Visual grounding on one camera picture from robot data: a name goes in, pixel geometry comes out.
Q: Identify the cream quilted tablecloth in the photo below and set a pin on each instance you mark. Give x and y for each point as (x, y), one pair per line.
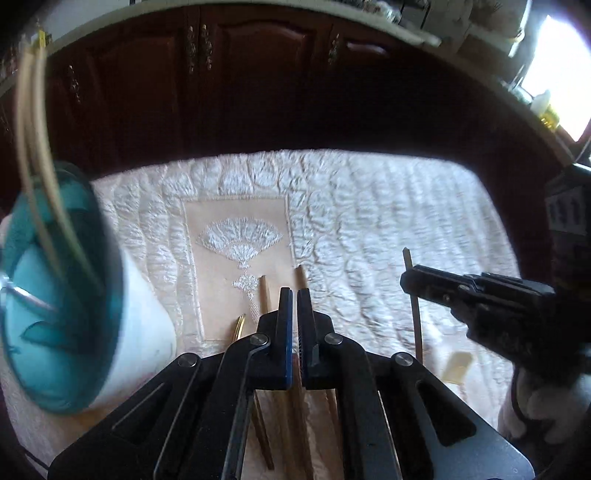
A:
(369, 221)

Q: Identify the window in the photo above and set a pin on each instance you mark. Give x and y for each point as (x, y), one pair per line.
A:
(558, 69)

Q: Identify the white utensil holder teal lid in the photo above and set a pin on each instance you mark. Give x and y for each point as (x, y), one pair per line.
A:
(138, 332)

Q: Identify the long wooden chopstick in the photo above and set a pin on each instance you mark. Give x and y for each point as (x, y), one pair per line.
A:
(262, 429)
(38, 152)
(332, 406)
(21, 138)
(51, 161)
(418, 332)

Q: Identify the stone kitchen countertop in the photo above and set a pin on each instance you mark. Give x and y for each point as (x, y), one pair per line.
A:
(406, 33)

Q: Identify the white plastic bottle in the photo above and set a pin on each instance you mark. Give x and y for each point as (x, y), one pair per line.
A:
(541, 100)

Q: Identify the person's right hand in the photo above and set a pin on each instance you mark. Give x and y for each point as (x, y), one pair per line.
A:
(540, 406)

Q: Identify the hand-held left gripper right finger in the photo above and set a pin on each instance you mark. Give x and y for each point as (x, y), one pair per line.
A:
(307, 350)

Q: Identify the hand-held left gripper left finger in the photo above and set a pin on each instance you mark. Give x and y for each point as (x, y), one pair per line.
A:
(285, 341)

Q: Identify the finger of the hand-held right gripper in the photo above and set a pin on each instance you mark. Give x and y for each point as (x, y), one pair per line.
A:
(429, 293)
(461, 280)

